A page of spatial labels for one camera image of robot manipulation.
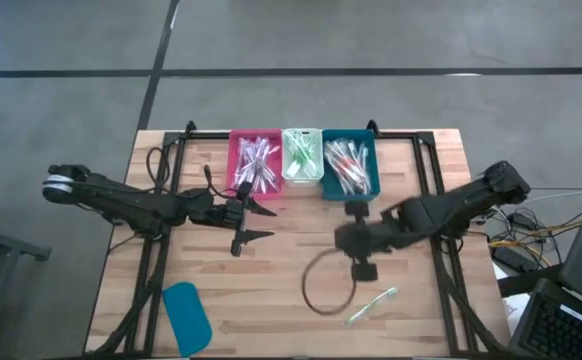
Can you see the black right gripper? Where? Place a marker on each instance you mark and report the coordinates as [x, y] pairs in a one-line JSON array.
[[371, 235]]

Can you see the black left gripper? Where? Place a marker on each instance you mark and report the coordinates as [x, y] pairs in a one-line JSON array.
[[241, 215]]

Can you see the teal plastic bin lid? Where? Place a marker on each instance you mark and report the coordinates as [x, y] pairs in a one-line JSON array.
[[186, 320]]

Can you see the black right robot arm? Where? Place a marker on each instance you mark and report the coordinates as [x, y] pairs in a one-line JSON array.
[[461, 205]]

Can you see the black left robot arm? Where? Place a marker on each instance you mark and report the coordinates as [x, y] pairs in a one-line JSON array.
[[121, 202]]

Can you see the teal plastic bin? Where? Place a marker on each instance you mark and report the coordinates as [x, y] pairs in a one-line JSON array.
[[328, 195]]

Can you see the white plastic bin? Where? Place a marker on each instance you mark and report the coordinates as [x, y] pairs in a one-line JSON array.
[[301, 182]]

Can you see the pink plastic bin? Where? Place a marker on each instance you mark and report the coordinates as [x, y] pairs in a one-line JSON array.
[[232, 150]]

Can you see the black power brick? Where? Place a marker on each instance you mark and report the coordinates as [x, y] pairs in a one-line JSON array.
[[508, 260]]

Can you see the black power adapter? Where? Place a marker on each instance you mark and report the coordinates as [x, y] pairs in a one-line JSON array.
[[523, 218]]

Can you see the white paper sheet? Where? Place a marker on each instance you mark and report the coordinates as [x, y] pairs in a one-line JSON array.
[[516, 307]]

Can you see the black stand bar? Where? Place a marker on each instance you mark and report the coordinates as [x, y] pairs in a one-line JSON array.
[[526, 285]]

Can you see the black metal stand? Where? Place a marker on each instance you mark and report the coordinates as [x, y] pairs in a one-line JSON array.
[[1, 245]]

